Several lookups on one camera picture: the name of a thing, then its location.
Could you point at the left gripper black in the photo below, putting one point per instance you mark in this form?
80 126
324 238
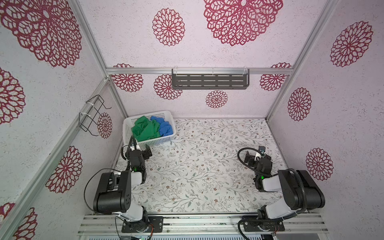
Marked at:
145 152

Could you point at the aluminium front rail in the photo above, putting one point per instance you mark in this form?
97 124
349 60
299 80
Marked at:
201 224

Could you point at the green tank top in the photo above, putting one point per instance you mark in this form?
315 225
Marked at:
145 129

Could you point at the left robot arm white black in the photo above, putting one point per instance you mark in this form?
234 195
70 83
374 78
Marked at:
114 192

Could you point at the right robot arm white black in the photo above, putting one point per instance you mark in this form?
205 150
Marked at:
300 192

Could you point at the grey metal wall shelf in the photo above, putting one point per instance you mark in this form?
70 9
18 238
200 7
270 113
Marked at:
210 81

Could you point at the blue tank top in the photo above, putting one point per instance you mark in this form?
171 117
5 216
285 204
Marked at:
165 127

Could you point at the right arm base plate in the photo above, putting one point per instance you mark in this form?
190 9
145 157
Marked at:
262 225

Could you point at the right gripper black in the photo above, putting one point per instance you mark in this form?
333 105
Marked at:
250 159

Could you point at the black wire wall rack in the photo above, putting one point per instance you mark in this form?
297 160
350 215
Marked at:
88 118

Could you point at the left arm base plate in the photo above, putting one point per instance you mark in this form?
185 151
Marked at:
151 224

